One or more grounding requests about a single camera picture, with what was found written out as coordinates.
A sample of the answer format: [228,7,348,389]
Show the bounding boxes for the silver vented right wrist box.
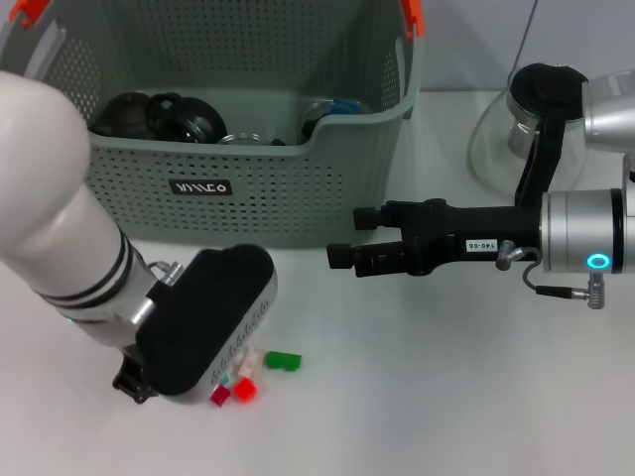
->
[579,68,635,155]

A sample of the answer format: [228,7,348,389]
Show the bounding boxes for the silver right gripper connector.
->
[495,240,606,309]

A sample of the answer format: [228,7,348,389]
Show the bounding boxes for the orange bin handle clip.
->
[400,0,427,41]
[8,0,51,26]

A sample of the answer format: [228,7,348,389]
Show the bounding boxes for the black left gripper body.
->
[111,344,161,407]

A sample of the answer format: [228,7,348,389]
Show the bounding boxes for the green toy brick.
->
[265,350,303,373]

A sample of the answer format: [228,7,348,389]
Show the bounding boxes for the grey-green perforated storage bin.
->
[0,0,428,249]

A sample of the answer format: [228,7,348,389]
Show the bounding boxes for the thin grey wall cable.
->
[513,0,540,75]

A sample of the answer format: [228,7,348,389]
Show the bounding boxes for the glass carafe black handle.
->
[467,62,591,214]

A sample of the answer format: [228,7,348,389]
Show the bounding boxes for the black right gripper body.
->
[396,197,546,278]

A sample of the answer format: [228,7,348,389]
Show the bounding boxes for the small red toy brick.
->
[232,377,259,402]

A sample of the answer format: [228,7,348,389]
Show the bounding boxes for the beige translucent toy brick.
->
[232,346,264,381]

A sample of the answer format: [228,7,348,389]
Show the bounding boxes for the black clay teapot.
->
[91,92,183,140]

